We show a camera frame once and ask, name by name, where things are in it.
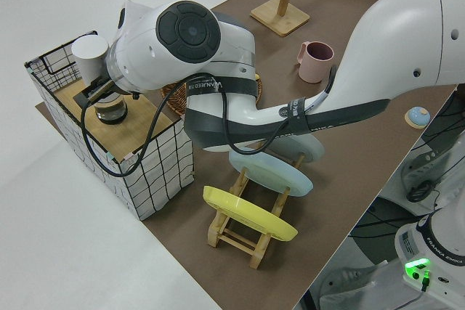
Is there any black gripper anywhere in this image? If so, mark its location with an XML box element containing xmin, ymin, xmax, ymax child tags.
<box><xmin>73</xmin><ymin>76</ymin><xmax>124</xmax><ymax>106</ymax></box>

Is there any wooden basket lid board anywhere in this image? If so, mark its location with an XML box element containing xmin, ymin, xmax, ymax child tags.
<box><xmin>53</xmin><ymin>64</ymin><xmax>174</xmax><ymax>155</ymax></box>

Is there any brown wicker basket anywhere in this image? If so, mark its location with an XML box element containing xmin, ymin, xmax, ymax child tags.
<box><xmin>160</xmin><ymin>73</ymin><xmax>263</xmax><ymax>121</ymax></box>

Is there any light blue plate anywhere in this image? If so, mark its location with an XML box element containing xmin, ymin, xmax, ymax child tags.
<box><xmin>227</xmin><ymin>150</ymin><xmax>314</xmax><ymax>197</ymax></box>

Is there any yellow plate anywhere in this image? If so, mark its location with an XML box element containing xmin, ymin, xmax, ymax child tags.
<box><xmin>202</xmin><ymin>185</ymin><xmax>299</xmax><ymax>242</ymax></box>

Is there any pink cup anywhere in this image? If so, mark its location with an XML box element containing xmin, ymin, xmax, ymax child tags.
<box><xmin>296</xmin><ymin>40</ymin><xmax>334</xmax><ymax>83</ymax></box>

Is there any grey plate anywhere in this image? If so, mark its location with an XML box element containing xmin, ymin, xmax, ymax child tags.
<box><xmin>250</xmin><ymin>134</ymin><xmax>325</xmax><ymax>164</ymax></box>

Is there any wooden plate rack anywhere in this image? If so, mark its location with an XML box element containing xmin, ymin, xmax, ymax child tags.
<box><xmin>206</xmin><ymin>139</ymin><xmax>307</xmax><ymax>270</ymax></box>

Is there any brown table mat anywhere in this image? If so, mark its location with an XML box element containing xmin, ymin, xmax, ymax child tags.
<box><xmin>35</xmin><ymin>0</ymin><xmax>465</xmax><ymax>310</ymax></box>

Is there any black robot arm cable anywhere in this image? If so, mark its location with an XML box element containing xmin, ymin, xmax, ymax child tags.
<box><xmin>80</xmin><ymin>66</ymin><xmax>337</xmax><ymax>179</ymax></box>

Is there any black wire storage basket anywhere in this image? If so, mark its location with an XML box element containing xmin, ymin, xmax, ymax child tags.
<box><xmin>24</xmin><ymin>30</ymin><xmax>195</xmax><ymax>222</ymax></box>

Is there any black cable bundle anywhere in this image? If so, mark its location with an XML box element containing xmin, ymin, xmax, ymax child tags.
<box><xmin>406</xmin><ymin>181</ymin><xmax>437</xmax><ymax>204</ymax></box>

